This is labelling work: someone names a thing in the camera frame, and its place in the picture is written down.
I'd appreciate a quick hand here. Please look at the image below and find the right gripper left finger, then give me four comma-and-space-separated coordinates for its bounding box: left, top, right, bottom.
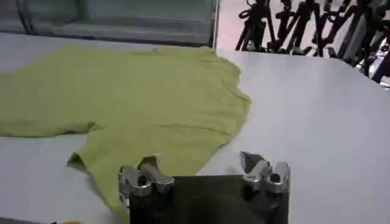
118, 155, 175, 208

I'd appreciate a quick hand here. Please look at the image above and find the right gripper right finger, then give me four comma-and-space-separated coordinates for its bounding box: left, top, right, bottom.
239, 151, 291, 195

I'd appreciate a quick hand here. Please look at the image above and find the yellow-green shirt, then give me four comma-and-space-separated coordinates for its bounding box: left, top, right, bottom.
0, 44, 252, 222

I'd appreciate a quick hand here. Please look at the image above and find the white empty shelf unit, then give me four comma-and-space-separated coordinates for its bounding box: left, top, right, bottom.
0, 0, 221, 49

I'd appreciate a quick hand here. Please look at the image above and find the black camera tripod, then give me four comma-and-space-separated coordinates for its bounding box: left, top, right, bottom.
235, 0, 277, 52
338, 0, 390, 85
268, 0, 316, 55
310, 0, 357, 58

